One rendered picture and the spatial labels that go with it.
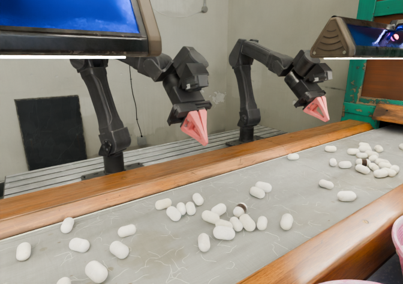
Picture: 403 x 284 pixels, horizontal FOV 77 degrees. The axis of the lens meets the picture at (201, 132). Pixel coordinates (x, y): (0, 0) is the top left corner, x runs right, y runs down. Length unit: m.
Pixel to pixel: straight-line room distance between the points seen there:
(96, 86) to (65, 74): 1.59
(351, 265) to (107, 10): 0.47
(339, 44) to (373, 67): 0.85
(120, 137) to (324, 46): 0.59
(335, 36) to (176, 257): 0.46
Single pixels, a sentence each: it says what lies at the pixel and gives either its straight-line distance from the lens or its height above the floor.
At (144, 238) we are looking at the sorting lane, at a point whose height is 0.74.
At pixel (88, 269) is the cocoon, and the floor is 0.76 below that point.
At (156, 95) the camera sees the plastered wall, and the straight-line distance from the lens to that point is 2.65.
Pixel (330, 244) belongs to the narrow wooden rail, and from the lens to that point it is 0.47.
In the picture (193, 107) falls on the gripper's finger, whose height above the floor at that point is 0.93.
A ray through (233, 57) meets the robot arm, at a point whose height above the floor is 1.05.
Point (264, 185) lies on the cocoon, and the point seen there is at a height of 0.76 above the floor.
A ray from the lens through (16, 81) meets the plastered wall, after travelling 2.39.
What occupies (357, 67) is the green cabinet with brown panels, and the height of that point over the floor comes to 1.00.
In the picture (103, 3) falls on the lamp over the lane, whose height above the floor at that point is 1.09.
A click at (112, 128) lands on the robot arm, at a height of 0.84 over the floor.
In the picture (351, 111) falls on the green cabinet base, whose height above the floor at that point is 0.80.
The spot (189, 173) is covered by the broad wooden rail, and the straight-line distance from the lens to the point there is 0.66.
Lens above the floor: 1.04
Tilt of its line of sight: 16 degrees down
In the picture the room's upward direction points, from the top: straight up
